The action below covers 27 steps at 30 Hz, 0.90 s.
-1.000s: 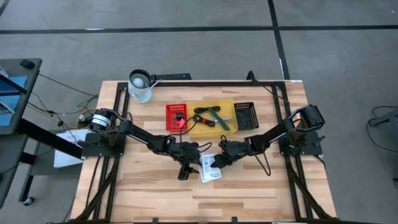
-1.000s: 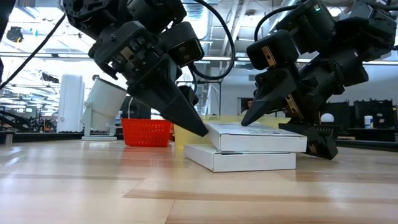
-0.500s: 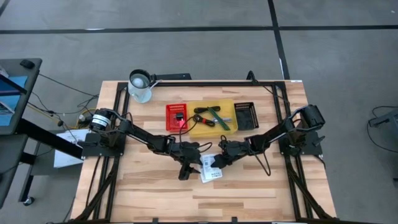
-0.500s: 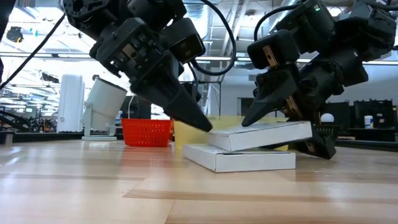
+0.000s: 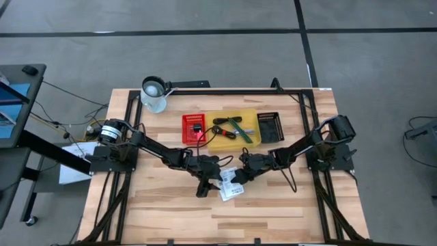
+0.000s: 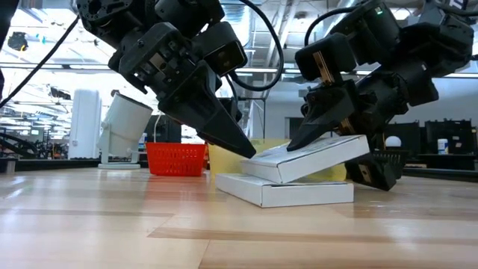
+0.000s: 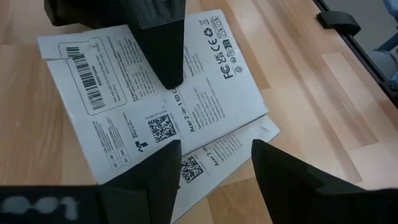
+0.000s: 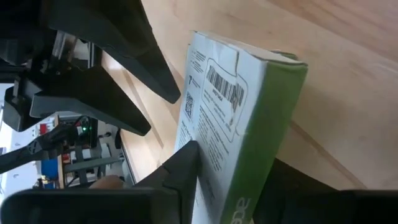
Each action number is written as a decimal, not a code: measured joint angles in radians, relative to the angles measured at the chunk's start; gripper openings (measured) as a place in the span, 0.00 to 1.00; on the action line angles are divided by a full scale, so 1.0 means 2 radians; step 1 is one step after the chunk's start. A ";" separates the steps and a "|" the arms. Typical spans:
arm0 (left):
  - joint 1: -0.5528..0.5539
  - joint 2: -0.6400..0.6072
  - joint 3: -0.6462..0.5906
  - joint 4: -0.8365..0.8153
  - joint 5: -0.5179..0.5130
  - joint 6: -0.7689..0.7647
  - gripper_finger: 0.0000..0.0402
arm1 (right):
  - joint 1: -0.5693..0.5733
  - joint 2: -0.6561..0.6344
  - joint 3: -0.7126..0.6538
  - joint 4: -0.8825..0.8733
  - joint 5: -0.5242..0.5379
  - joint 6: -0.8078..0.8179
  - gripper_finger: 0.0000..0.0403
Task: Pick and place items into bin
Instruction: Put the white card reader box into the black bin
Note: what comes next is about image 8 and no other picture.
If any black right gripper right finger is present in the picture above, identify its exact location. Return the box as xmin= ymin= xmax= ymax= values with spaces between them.
xmin=252 ymin=158 xmax=398 ymax=224

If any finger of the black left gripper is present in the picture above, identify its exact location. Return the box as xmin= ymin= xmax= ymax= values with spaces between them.
xmin=29 ymin=66 xmax=152 ymax=137
xmin=48 ymin=0 xmax=182 ymax=105

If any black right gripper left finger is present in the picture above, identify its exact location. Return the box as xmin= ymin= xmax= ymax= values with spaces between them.
xmin=133 ymin=140 xmax=200 ymax=224

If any white cardboard box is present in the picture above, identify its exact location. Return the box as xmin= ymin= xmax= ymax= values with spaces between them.
xmin=173 ymin=30 xmax=309 ymax=224

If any person's hand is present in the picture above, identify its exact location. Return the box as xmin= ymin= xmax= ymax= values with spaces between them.
xmin=89 ymin=174 xmax=126 ymax=190

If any black diagonal frame brace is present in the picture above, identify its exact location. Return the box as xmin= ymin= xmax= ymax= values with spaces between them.
xmin=0 ymin=123 xmax=79 ymax=174

